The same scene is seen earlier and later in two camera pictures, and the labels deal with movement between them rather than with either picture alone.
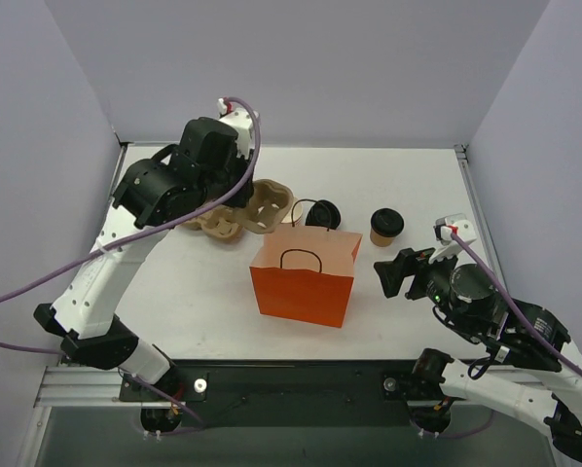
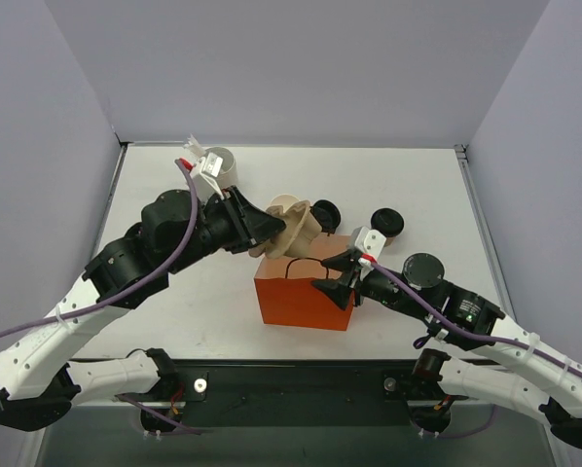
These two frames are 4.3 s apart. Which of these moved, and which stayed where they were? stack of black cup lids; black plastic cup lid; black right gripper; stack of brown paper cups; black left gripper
Moved: black left gripper; stack of brown paper cups; black right gripper
Stayed: black plastic cup lid; stack of black cup lids
